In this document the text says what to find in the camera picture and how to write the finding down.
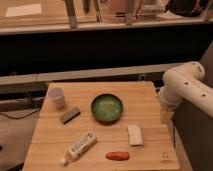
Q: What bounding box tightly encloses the orange plastic carrot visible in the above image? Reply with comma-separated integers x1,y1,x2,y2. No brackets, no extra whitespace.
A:
105,151,129,161

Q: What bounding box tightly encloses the white paper cup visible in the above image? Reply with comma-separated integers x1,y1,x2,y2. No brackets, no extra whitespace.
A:
47,87,65,108

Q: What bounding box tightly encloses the white paper sheet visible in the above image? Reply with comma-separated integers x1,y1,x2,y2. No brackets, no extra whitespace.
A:
5,3,42,17

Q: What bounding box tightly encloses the green bowl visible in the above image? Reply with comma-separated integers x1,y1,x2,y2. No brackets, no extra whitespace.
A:
91,94,123,123

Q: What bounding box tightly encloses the grey whiteboard eraser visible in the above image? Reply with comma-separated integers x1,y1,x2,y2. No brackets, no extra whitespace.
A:
60,107,81,124

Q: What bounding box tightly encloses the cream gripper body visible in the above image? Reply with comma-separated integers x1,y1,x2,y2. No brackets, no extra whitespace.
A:
157,87,177,124

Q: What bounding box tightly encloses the white tube bottle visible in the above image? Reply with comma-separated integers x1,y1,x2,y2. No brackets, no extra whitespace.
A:
60,131,97,166

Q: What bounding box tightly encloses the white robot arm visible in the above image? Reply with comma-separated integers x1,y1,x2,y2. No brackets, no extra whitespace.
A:
157,61,213,124

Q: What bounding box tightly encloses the white sponge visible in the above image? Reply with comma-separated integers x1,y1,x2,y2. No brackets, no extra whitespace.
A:
127,125,144,146

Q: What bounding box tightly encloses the black floor cable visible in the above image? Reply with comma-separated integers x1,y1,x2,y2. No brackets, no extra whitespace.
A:
0,108,42,120

